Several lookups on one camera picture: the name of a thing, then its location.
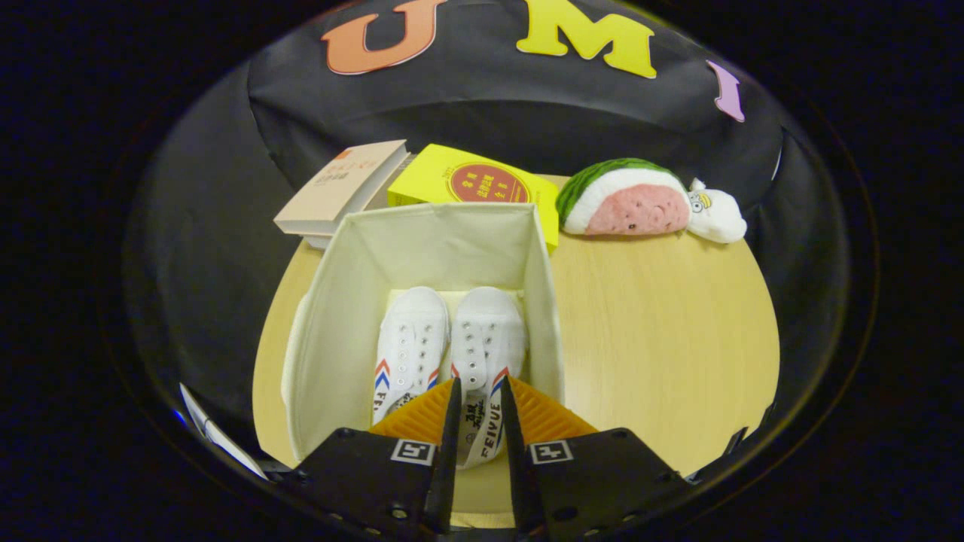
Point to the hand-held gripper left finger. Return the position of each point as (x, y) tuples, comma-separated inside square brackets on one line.
[(376, 482)]

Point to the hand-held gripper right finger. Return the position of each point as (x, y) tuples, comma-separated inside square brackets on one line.
[(595, 482)]

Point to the white canvas shoe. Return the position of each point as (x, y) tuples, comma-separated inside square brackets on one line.
[(486, 331), (410, 339)]

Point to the cream fabric storage box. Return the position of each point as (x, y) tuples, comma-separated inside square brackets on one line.
[(437, 241)]

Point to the watermelon slice plush toy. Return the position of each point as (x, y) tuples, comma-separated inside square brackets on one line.
[(633, 211)]

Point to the small white plush toy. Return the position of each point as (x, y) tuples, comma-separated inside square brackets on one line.
[(719, 218)]

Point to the beige paperback book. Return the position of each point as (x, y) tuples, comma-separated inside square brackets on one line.
[(339, 188)]

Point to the yellow book with red circle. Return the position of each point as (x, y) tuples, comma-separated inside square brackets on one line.
[(437, 177)]

